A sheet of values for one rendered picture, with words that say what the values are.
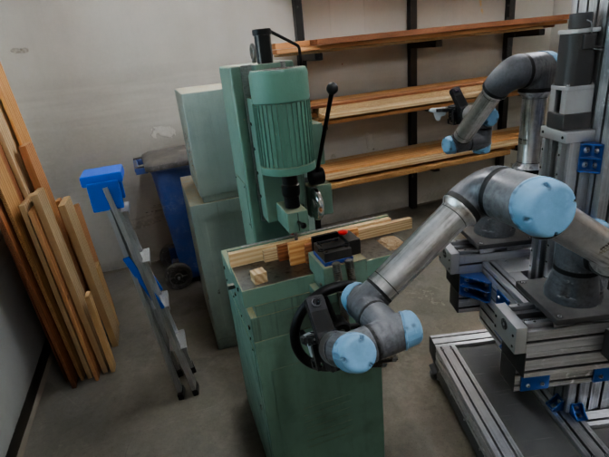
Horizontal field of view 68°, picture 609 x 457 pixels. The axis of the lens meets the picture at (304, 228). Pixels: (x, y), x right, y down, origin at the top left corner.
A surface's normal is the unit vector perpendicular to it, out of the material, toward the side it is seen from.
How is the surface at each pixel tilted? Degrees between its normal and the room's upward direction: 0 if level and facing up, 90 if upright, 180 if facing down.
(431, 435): 0
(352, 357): 60
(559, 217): 86
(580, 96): 90
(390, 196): 90
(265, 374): 90
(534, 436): 0
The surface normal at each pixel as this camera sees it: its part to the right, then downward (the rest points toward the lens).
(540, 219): 0.25, 0.27
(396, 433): -0.10, -0.92
